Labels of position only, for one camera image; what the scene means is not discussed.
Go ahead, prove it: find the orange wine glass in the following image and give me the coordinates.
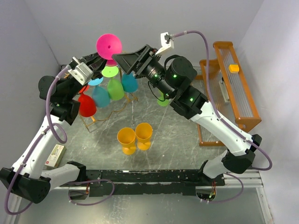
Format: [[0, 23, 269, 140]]
[[117, 127, 136, 155], [135, 123, 153, 151]]

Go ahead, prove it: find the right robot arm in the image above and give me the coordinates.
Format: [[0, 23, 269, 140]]
[[112, 45, 262, 186]]

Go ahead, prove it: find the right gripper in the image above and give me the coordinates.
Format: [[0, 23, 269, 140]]
[[111, 44, 174, 98]]

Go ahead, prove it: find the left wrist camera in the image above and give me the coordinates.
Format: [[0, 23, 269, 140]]
[[68, 57, 93, 86]]

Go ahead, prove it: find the red wine glass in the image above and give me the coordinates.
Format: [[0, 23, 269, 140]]
[[78, 85, 97, 117]]

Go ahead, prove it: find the yellow cube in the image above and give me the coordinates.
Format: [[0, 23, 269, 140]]
[[228, 64, 240, 74]]

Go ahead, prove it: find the white box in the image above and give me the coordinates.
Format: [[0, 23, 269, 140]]
[[45, 144, 66, 168]]

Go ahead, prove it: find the left orange wine glass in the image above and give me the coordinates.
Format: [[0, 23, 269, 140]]
[[117, 127, 136, 155]]

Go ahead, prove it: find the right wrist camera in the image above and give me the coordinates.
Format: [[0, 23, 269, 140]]
[[155, 32, 174, 56]]

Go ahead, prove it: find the light blue wine glass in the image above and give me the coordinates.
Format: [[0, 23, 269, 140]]
[[88, 78, 110, 108]]

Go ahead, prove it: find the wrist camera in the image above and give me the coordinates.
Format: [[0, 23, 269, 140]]
[[155, 32, 174, 56], [68, 57, 93, 86]]

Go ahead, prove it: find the right orange wine glass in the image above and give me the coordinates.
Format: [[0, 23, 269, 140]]
[[135, 123, 153, 151]]

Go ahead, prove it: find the green wine glass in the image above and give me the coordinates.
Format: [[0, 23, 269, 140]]
[[102, 66, 125, 101], [157, 93, 169, 107]]

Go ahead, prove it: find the orange wooden tiered rack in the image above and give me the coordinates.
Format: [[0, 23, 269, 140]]
[[208, 41, 261, 133]]

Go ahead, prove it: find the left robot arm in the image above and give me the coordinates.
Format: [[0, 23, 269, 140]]
[[0, 53, 107, 203]]

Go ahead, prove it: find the white item on rack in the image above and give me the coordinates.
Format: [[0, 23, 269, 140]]
[[219, 77, 230, 103]]

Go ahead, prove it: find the dark blue wine glass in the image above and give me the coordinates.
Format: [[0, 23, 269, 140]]
[[121, 73, 138, 93]]

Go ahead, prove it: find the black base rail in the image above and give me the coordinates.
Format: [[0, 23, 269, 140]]
[[67, 169, 226, 198]]

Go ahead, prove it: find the magenta wine glass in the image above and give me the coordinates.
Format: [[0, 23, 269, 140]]
[[96, 34, 122, 67]]

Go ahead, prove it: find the gold wire glass rack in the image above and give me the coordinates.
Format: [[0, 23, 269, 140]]
[[79, 50, 139, 133]]

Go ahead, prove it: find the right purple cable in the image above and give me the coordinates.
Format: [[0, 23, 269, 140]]
[[172, 30, 273, 170]]

